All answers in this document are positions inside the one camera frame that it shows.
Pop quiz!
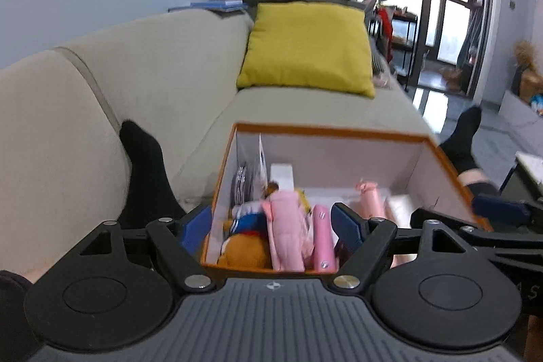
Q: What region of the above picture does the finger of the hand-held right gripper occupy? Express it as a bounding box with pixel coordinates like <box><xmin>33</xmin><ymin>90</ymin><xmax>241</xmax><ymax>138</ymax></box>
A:
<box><xmin>410</xmin><ymin>208</ymin><xmax>543</xmax><ymax>258</ymax></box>
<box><xmin>472</xmin><ymin>194</ymin><xmax>543</xmax><ymax>224</ymax></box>

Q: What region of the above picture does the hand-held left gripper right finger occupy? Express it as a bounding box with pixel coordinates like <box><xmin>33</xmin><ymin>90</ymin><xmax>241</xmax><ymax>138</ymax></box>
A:
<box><xmin>331</xmin><ymin>203</ymin><xmax>476</xmax><ymax>292</ymax></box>

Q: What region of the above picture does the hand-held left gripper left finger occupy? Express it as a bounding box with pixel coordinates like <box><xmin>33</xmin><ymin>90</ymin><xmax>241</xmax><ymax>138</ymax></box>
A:
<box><xmin>78</xmin><ymin>205</ymin><xmax>213</xmax><ymax>292</ymax></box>

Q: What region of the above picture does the pink cloth doll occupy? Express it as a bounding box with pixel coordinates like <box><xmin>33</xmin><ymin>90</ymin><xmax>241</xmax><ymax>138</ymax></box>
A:
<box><xmin>261</xmin><ymin>183</ymin><xmax>317</xmax><ymax>273</ymax></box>

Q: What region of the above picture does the orange cardboard box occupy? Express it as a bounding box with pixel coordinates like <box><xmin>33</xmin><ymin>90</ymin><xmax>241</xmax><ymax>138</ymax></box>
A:
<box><xmin>199</xmin><ymin>122</ymin><xmax>495</xmax><ymax>274</ymax></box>

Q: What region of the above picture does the orange blue plush toy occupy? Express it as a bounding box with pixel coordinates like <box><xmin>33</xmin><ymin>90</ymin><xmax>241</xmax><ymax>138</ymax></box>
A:
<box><xmin>216</xmin><ymin>203</ymin><xmax>312</xmax><ymax>270</ymax></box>

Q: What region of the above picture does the right foot black sock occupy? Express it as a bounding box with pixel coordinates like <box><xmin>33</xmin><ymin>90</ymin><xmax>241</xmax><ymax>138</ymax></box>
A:
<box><xmin>438</xmin><ymin>105</ymin><xmax>503</xmax><ymax>198</ymax></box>

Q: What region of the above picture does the small white box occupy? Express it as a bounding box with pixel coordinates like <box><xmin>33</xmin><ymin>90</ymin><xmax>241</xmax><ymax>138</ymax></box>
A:
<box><xmin>269</xmin><ymin>163</ymin><xmax>295</xmax><ymax>192</ymax></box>

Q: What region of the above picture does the curly-haired golden doll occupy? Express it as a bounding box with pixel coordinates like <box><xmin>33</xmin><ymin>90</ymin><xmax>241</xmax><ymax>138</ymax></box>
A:
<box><xmin>510</xmin><ymin>40</ymin><xmax>543</xmax><ymax>103</ymax></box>

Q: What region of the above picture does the beige sofa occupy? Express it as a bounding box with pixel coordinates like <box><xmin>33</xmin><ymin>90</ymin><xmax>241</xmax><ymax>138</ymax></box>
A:
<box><xmin>0</xmin><ymin>8</ymin><xmax>439</xmax><ymax>286</ymax></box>

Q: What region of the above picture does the yellow cushion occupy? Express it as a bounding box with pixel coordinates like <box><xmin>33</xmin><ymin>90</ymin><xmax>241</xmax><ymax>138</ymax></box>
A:
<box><xmin>236</xmin><ymin>1</ymin><xmax>376</xmax><ymax>99</ymax></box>

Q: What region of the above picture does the black metal rack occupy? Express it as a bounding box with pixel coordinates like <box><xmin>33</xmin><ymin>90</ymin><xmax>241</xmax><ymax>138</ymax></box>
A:
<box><xmin>368</xmin><ymin>6</ymin><xmax>419</xmax><ymax>92</ymax></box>

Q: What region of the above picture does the red cloth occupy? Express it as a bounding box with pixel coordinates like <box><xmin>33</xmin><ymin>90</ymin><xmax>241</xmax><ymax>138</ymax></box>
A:
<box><xmin>375</xmin><ymin>7</ymin><xmax>396</xmax><ymax>62</ymax></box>

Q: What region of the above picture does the black framed glass door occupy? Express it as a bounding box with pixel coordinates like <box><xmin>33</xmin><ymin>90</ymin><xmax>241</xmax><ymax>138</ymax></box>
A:
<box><xmin>418</xmin><ymin>0</ymin><xmax>498</xmax><ymax>96</ymax></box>

